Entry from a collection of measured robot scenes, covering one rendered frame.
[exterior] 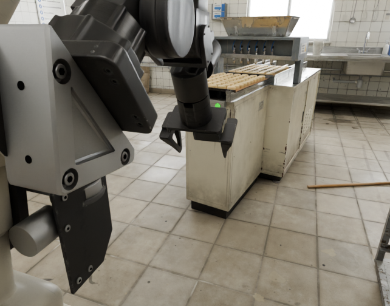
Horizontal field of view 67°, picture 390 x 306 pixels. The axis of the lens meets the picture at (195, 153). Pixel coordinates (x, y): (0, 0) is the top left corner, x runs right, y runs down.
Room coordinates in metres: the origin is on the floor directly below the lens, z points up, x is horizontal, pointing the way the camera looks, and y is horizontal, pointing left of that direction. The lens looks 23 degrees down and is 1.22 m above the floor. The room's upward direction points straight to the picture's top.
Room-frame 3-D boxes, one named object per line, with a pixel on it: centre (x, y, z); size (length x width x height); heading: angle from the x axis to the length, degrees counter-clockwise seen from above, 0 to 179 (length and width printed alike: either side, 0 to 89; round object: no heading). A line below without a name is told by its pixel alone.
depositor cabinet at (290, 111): (2.94, -0.74, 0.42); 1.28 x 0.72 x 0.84; 150
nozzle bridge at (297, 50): (2.53, -0.50, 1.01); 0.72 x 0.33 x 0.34; 60
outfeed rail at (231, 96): (2.55, -0.68, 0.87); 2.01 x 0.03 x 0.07; 150
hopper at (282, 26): (2.53, -0.50, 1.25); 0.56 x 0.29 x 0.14; 60
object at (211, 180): (2.09, -0.25, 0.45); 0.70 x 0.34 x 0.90; 150
